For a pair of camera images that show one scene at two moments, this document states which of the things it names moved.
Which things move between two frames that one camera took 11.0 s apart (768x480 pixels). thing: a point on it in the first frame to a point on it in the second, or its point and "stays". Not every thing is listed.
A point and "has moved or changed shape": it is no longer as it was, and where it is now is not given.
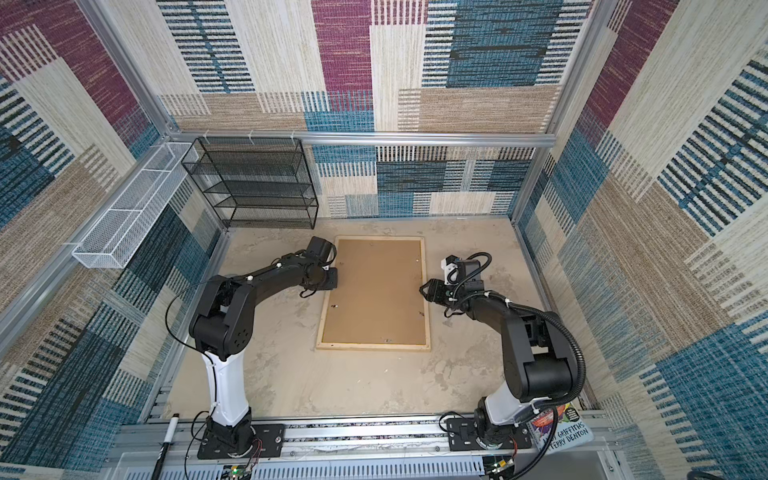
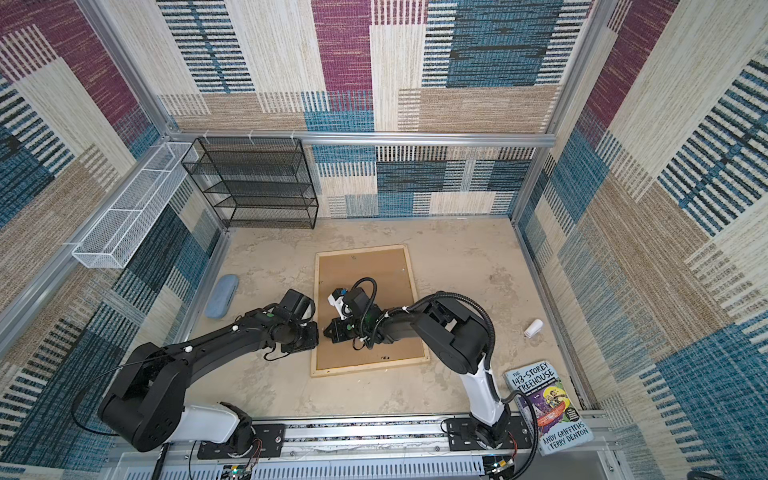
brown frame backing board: x=378 y=299 has moved or changed shape
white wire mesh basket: x=121 y=231 stays
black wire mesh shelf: x=255 y=182 stays
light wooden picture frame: x=328 y=295 to x=334 y=370
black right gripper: x=435 y=291 to x=341 y=334
